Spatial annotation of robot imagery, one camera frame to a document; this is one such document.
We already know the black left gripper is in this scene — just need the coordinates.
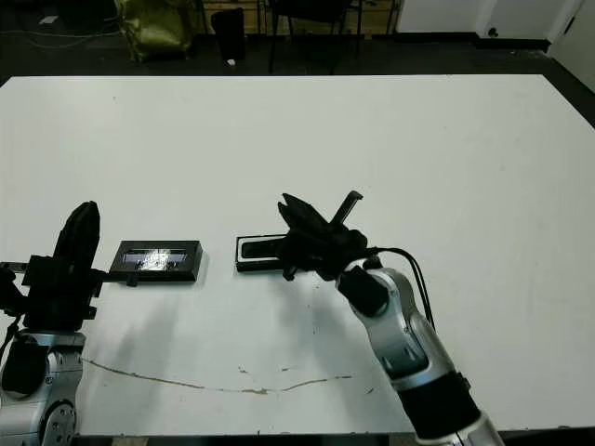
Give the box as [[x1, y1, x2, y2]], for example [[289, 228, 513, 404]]
[[0, 201, 137, 333]]

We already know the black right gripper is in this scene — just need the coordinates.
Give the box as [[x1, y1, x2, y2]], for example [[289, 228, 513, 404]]
[[276, 189, 369, 282]]

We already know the glossy black box lid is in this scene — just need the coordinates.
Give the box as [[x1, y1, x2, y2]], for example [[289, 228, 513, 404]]
[[110, 240, 205, 285]]

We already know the black box base white insert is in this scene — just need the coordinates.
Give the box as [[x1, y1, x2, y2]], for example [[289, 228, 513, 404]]
[[235, 234, 313, 275]]

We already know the black chair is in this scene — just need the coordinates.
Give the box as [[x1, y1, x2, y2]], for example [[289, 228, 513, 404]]
[[269, 0, 364, 75]]

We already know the wooden shelf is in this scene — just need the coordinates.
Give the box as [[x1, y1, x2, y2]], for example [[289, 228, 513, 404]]
[[199, 0, 401, 34]]

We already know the yellow-green bag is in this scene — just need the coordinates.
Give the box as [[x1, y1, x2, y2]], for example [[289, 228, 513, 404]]
[[115, 0, 196, 64]]

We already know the white door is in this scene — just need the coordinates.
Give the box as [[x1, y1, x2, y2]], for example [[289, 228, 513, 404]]
[[546, 0, 595, 71]]

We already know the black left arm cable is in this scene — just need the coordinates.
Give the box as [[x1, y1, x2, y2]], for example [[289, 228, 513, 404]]
[[0, 315, 22, 368]]

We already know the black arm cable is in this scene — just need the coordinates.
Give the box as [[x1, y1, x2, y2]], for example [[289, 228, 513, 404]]
[[366, 245, 437, 329], [0, 315, 22, 368]]

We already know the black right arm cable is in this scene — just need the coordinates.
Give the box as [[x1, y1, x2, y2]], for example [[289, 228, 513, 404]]
[[366, 245, 437, 329]]

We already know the thin floor cable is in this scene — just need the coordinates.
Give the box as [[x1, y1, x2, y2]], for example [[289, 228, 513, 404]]
[[0, 25, 122, 50]]

